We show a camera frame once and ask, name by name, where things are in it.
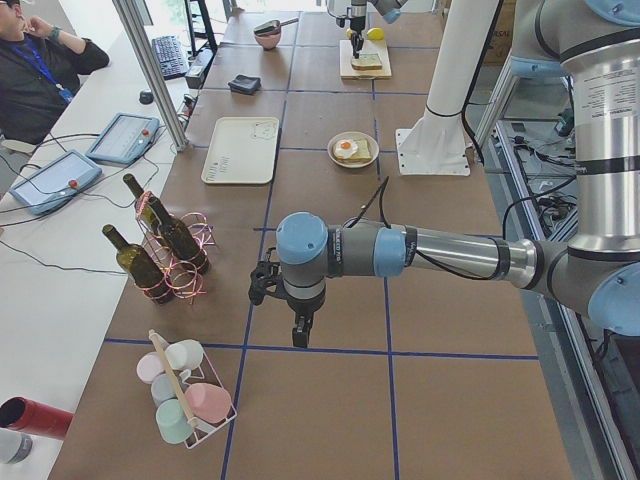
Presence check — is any grey folded cloth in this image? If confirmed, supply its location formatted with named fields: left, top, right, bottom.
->
left=228, top=74, right=261, bottom=95

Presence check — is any teach pendant near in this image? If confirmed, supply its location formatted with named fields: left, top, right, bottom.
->
left=9, top=150, right=102, bottom=216

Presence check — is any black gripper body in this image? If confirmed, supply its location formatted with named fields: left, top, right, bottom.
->
left=283, top=279, right=326, bottom=317
left=348, top=3, right=366, bottom=36

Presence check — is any dark wine bottle upper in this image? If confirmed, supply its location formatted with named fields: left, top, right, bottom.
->
left=147, top=195, right=210, bottom=274

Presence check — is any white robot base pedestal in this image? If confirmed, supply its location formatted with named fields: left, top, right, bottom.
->
left=396, top=0, right=501, bottom=176

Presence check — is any pink cup front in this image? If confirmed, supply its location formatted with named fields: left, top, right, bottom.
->
left=185, top=383, right=232, bottom=424

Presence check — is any white wire cup rack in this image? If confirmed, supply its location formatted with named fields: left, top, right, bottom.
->
left=136, top=330, right=237, bottom=449

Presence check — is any wooden cutting board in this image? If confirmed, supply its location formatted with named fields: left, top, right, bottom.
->
left=339, top=39, right=392, bottom=79

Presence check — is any black computer mouse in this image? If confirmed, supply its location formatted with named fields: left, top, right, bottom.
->
left=139, top=90, right=154, bottom=105

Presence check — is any teach pendant far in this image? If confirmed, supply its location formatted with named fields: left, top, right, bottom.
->
left=86, top=113, right=160, bottom=165

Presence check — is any white cup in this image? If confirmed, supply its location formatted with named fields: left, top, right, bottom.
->
left=165, top=339, right=204, bottom=370

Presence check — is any seated person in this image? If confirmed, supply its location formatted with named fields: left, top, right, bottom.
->
left=1, top=1, right=110, bottom=145

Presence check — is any cream bear tray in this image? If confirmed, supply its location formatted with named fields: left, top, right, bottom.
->
left=201, top=117, right=280, bottom=185

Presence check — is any black keyboard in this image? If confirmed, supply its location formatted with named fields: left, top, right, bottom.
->
left=151, top=35, right=189, bottom=80

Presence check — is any bread slice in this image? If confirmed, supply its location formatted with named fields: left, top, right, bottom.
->
left=333, top=139, right=372, bottom=163
left=350, top=53, right=383, bottom=71

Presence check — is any red cylinder bottle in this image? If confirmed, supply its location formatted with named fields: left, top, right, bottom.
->
left=1, top=397, right=74, bottom=440

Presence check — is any light pink cup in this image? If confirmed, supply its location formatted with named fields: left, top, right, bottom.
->
left=136, top=352, right=165, bottom=385

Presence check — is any teach pendant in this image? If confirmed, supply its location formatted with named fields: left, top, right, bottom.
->
left=86, top=113, right=160, bottom=165
left=9, top=150, right=102, bottom=216

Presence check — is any dark wine bottle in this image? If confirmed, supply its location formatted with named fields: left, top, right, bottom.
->
left=102, top=224, right=174, bottom=304
left=147, top=195, right=210, bottom=274

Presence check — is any copper wire bottle rack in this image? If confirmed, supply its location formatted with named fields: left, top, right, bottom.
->
left=144, top=191, right=212, bottom=302

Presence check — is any aluminium frame post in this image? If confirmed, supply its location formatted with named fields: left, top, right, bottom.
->
left=112, top=0, right=188, bottom=152

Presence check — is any fried egg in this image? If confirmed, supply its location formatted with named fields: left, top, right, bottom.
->
left=334, top=139, right=358, bottom=158

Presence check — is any white round plate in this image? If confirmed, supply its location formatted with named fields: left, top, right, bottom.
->
left=327, top=131, right=379, bottom=169

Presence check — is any dark wine bottle lower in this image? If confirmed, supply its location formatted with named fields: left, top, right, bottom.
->
left=102, top=224, right=174, bottom=304

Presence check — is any green cup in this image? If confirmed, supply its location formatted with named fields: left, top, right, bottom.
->
left=155, top=398, right=194, bottom=445

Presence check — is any pink bowl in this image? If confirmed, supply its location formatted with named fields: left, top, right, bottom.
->
left=254, top=25, right=281, bottom=50

